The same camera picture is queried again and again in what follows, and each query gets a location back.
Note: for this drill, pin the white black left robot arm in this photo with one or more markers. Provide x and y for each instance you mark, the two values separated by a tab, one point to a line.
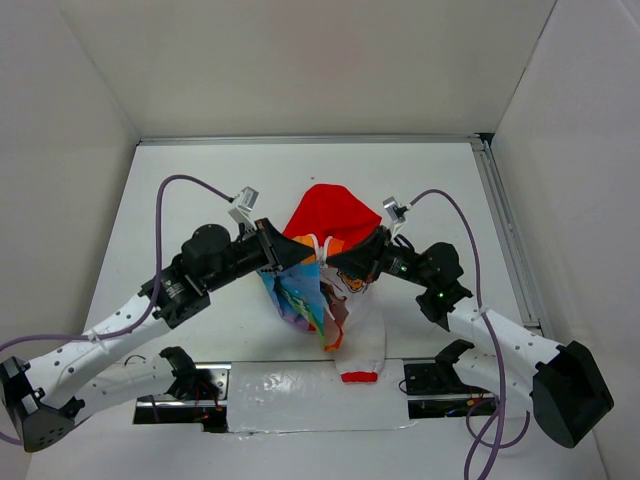
49	396

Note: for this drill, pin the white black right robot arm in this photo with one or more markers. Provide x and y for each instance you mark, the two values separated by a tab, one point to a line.
560	385

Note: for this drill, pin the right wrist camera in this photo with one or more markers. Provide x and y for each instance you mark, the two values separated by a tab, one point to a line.
397	214

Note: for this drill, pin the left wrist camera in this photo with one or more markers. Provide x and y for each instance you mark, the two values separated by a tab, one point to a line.
242	205

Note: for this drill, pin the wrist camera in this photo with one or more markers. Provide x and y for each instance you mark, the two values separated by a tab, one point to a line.
397	214
242	205

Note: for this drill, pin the metal base mounting plate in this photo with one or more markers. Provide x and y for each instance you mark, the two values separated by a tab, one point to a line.
430	393

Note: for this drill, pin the white foil tape sheet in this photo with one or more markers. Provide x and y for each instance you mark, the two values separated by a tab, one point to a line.
296	397

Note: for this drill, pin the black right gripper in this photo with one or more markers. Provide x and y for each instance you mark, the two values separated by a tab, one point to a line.
362	260

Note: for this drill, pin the rainbow red kids jacket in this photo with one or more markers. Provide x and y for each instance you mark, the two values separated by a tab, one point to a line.
343	311

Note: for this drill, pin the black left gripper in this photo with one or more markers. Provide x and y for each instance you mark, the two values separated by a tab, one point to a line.
283	249

